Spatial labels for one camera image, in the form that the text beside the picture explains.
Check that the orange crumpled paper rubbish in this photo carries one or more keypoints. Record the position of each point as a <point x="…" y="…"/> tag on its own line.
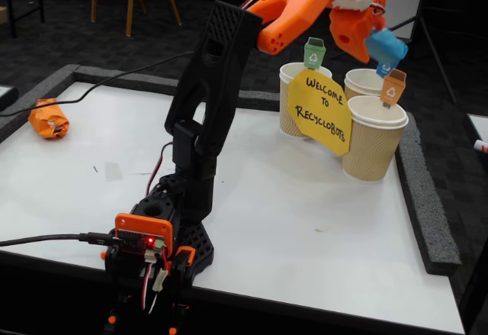
<point x="47" y="119"/>

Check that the green recycling bin tag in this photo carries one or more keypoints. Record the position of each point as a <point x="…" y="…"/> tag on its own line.
<point x="313" y="54"/>

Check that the black metal table frame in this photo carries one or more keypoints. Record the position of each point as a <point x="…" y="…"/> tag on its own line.
<point x="11" y="14"/>

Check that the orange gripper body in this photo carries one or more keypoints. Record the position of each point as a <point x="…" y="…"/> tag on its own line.
<point x="350" y="34"/>

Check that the orange recycling bin tag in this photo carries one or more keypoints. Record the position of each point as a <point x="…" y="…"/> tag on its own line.
<point x="392" y="87"/>

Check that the paper cup with blue tag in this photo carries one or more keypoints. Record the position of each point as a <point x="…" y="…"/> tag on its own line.
<point x="362" y="83"/>

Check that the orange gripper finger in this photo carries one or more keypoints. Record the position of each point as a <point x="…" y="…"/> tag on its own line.
<point x="381" y="18"/>
<point x="358" y="52"/>

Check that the blue recycling bin tag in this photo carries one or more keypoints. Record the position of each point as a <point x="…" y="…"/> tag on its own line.
<point x="386" y="68"/>

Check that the white whiteboard marker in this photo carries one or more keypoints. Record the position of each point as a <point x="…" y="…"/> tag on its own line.
<point x="481" y="146"/>

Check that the yellow welcome sign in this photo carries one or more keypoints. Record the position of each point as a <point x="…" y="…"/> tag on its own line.
<point x="320" y="113"/>

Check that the paper cup with green tag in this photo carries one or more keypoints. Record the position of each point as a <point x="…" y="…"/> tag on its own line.
<point x="286" y="113"/>

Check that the blue paper rubbish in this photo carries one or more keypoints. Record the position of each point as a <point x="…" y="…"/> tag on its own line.
<point x="387" y="45"/>

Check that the controller board in orange mount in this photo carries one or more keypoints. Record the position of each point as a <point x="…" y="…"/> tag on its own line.
<point x="148" y="241"/>

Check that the clear tape piece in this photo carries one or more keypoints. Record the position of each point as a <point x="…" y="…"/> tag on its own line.
<point x="113" y="171"/>

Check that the orange and black robot arm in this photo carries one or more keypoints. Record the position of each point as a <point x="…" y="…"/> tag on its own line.
<point x="213" y="83"/>

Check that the brown cardboard box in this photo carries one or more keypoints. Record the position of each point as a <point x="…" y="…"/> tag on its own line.
<point x="3" y="16"/>

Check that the paper cup with orange tag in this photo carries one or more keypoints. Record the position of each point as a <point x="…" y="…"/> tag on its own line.
<point x="373" y="148"/>

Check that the black framed white board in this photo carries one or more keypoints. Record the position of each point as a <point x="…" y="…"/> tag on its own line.
<point x="7" y="96"/>

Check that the white board on black stand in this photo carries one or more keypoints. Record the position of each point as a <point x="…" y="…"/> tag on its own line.
<point x="404" y="3"/>

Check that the grey table with black edge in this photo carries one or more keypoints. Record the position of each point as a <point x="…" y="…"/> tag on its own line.
<point x="480" y="125"/>

